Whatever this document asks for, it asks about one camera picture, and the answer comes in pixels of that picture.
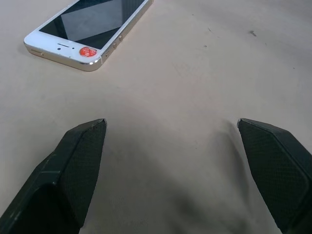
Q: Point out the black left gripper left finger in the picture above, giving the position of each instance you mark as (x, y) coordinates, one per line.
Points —
(63, 170)

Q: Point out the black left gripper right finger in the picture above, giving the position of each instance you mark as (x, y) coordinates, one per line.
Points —
(280, 170)

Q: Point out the white smartphone with black screen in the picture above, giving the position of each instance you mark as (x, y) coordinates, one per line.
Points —
(92, 22)

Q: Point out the orange round wifi sticker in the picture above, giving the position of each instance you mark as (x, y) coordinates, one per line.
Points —
(87, 52)

